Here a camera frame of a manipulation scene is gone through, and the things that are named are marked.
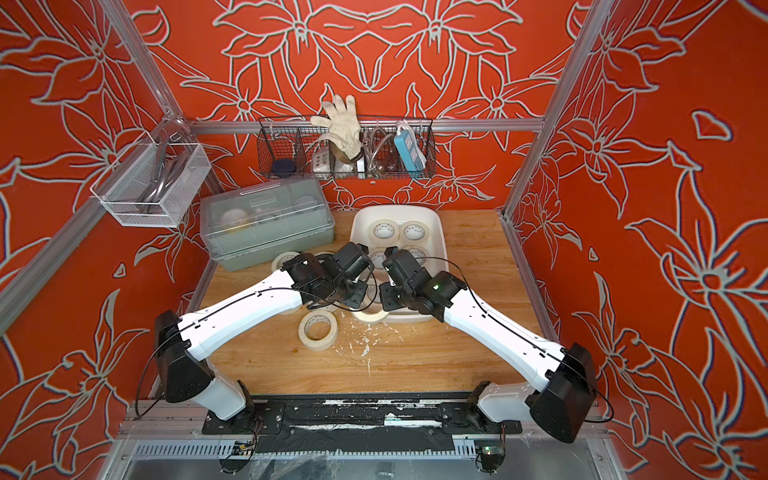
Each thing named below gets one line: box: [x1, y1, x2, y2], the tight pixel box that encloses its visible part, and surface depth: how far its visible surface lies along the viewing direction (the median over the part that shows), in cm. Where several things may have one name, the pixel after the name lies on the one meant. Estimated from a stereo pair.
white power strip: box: [312, 150, 331, 178], surface depth 95 cm
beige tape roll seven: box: [271, 251, 300, 272], surface depth 103 cm
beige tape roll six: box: [399, 220, 431, 245], surface depth 112 cm
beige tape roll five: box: [368, 219, 400, 247], surface depth 113 cm
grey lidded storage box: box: [200, 177, 335, 272], surface depth 97 cm
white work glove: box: [310, 94, 363, 163], surface depth 91 cm
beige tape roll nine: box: [298, 310, 338, 351], surface depth 87 cm
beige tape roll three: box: [350, 309, 389, 323], surface depth 74 cm
